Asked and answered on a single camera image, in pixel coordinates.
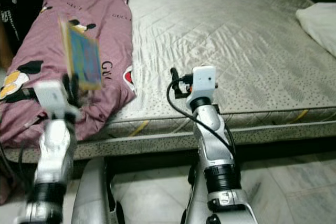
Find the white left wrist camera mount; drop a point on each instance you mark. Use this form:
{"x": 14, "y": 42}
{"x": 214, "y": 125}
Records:
{"x": 50, "y": 98}

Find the grey quilted mattress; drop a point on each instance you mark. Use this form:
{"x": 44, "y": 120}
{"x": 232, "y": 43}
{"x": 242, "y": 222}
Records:
{"x": 215, "y": 35}

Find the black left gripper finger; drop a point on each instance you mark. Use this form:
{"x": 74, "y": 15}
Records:
{"x": 74, "y": 90}

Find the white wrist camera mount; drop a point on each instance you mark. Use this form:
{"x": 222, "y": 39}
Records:
{"x": 50, "y": 98}
{"x": 203, "y": 82}

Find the silver robot right leg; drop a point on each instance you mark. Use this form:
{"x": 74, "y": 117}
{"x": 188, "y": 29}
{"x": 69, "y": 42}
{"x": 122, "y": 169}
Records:
{"x": 195, "y": 198}

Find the person in black clothes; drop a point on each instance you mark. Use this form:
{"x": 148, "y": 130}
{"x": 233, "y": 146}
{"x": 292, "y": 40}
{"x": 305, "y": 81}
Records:
{"x": 5, "y": 48}

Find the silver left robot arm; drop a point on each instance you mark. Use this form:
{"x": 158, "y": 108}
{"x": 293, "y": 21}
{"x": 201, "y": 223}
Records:
{"x": 50, "y": 166}

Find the colourful children's book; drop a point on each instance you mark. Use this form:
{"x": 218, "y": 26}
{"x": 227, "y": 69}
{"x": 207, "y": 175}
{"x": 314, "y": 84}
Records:
{"x": 84, "y": 59}

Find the silver robot leg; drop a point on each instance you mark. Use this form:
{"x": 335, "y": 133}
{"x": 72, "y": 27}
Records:
{"x": 195, "y": 198}
{"x": 97, "y": 192}

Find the cream pillow with print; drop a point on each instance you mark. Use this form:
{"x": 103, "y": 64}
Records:
{"x": 320, "y": 24}

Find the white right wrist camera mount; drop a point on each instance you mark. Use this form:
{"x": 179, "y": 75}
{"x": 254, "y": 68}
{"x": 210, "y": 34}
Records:
{"x": 203, "y": 82}

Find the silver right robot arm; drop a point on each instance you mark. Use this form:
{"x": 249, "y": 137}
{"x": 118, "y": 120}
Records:
{"x": 215, "y": 140}

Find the purple cartoon mouse quilt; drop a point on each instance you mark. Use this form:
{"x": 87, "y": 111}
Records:
{"x": 52, "y": 40}

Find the black bag white print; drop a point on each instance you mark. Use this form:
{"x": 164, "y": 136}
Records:
{"x": 23, "y": 19}

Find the silver robot left leg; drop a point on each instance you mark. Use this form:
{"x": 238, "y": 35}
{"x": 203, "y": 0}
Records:
{"x": 97, "y": 192}

